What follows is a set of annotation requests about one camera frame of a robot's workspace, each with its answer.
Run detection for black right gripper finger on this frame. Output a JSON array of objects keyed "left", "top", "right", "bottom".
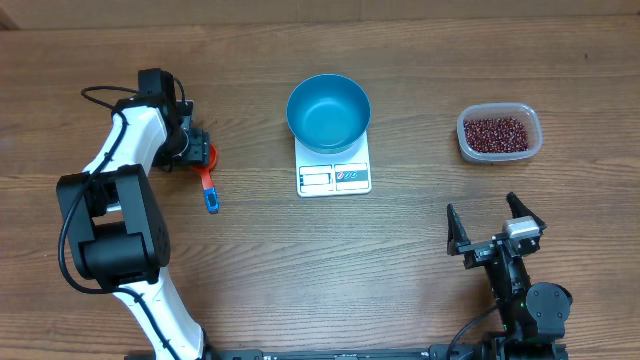
[
  {"left": 446, "top": 204, "right": 471, "bottom": 256},
  {"left": 506, "top": 192, "right": 546, "bottom": 231}
]

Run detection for red scoop with blue handle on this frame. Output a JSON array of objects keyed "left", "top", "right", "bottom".
[{"left": 191, "top": 143, "right": 220, "bottom": 214}]

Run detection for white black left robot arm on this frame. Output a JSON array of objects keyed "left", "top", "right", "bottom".
[{"left": 56, "top": 68, "right": 218, "bottom": 359}]

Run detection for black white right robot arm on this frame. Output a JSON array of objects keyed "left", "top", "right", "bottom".
[{"left": 443, "top": 192, "right": 573, "bottom": 360}]

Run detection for white digital kitchen scale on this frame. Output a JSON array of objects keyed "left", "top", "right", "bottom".
[{"left": 295, "top": 133, "right": 372, "bottom": 198}]

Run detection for blue bowl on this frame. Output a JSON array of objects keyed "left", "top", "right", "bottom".
[{"left": 285, "top": 74, "right": 372, "bottom": 154}]

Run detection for red beans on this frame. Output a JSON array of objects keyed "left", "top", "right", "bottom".
[{"left": 463, "top": 117, "right": 529, "bottom": 153}]

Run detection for clear plastic container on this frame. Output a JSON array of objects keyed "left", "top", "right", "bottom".
[{"left": 456, "top": 102, "right": 543, "bottom": 163}]

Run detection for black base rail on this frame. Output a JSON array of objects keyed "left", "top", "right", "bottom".
[{"left": 124, "top": 343, "right": 569, "bottom": 360}]

